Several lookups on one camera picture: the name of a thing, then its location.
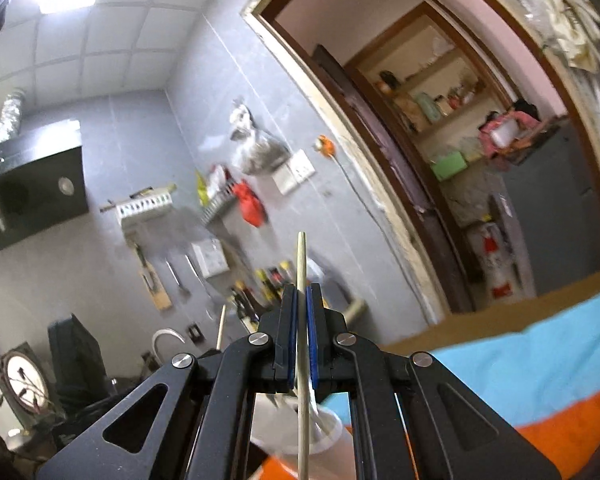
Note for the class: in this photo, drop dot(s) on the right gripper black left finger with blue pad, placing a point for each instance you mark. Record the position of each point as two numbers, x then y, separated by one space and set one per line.
191 419

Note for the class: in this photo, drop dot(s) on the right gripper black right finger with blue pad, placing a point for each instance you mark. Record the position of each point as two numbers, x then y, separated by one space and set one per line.
411 417

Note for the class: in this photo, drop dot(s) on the wooden chopstick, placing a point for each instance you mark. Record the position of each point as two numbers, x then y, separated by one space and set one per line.
221 325
302 363

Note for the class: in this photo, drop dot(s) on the white perforated utensil holder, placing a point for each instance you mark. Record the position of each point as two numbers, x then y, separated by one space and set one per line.
274 430

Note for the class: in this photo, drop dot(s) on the chrome sink faucet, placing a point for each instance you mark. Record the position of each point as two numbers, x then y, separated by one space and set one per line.
163 343

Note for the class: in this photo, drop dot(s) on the dark soy sauce bottle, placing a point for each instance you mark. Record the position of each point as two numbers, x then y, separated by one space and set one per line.
244 309

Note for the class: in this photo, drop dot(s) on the white paper box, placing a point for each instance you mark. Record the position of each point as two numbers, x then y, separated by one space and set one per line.
210 257

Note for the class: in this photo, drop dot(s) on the red plastic bag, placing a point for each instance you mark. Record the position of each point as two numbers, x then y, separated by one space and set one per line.
249 205

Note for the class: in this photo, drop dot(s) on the light blue cloth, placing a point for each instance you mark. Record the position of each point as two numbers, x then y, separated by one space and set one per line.
531 375

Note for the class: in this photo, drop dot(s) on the red white bottle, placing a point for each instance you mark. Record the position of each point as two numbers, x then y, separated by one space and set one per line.
497 268

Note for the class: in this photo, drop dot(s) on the green box on shelf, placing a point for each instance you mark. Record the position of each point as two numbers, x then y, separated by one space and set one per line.
448 166

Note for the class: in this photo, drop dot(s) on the clear bag dried goods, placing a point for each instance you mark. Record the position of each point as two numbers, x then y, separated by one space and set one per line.
257 152

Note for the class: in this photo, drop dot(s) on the orange cloth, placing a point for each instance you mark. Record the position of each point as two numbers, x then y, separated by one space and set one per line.
563 422

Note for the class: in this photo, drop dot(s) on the grey refrigerator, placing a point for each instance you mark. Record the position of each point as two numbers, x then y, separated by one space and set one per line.
548 211

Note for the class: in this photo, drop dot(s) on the black range hood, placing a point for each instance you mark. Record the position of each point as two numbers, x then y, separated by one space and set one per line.
41 181

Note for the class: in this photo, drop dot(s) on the white wall socket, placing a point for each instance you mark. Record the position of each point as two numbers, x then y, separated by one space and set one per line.
293 172

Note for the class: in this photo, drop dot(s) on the wire wall basket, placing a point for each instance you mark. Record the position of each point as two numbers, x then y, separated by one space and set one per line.
219 203

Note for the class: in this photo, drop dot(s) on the orange wall hook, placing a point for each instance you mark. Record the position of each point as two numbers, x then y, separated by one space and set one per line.
324 146

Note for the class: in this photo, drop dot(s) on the white wall rack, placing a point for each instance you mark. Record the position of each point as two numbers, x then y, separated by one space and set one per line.
146 204

